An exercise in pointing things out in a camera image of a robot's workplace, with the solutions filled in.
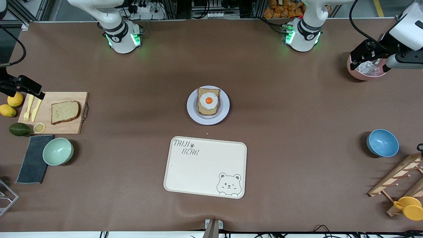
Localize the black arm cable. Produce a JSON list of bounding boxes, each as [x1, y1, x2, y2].
[[349, 0, 385, 47], [0, 26, 27, 66]]

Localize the cream bear print tray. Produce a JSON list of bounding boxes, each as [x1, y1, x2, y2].
[[163, 136, 248, 199]]

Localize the mint green bowl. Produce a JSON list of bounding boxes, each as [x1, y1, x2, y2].
[[42, 138, 74, 166]]

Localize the orange snack bags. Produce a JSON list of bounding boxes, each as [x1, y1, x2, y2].
[[263, 0, 306, 19]]

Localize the brown table mat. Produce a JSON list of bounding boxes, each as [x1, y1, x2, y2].
[[0, 18, 423, 232]]

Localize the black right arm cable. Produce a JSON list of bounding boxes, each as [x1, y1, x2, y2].
[[0, 26, 27, 66]]

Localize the white power strip with plugs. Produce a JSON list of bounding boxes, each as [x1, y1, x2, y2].
[[127, 0, 166, 20]]

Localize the clear ice cube pile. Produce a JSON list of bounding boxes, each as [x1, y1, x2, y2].
[[358, 60, 384, 76]]

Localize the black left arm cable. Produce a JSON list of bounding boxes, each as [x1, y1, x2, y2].
[[349, 0, 385, 47]]

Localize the yellow plastic fork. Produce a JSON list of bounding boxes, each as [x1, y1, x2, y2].
[[23, 95, 34, 122]]

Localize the fried egg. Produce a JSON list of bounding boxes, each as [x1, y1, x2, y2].
[[200, 92, 219, 110]]

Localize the blue bowl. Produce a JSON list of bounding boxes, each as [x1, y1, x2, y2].
[[366, 129, 400, 158]]

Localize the aluminium frame post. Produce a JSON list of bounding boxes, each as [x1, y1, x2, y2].
[[6, 0, 50, 31]]

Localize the grey metal camera bracket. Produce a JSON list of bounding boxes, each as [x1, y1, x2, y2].
[[202, 219, 224, 238]]

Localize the oval yellow lemon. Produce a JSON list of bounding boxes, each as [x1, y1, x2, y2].
[[0, 104, 17, 117]]

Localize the grey wire rack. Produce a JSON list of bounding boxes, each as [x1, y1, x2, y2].
[[0, 178, 19, 218]]

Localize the yellow plastic knife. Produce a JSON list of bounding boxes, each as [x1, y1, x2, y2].
[[31, 98, 43, 122]]

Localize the round yellow lemon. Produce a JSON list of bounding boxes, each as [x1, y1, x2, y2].
[[7, 92, 24, 107]]

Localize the pale lavender round plate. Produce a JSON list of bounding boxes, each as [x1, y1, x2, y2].
[[187, 86, 230, 125]]

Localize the pink bowl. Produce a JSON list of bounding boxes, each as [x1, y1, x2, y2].
[[347, 55, 389, 81]]

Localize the dark green avocado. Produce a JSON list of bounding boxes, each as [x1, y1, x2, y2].
[[9, 123, 31, 137]]

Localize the yellow cup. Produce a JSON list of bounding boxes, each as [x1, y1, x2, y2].
[[393, 196, 423, 221]]

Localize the wooden cutting board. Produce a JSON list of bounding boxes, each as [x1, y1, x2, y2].
[[18, 92, 90, 135]]

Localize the wooden drying rack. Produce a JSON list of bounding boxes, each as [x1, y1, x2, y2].
[[368, 153, 423, 218]]

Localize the dark grey cloth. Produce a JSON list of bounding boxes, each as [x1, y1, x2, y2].
[[15, 135, 54, 184]]

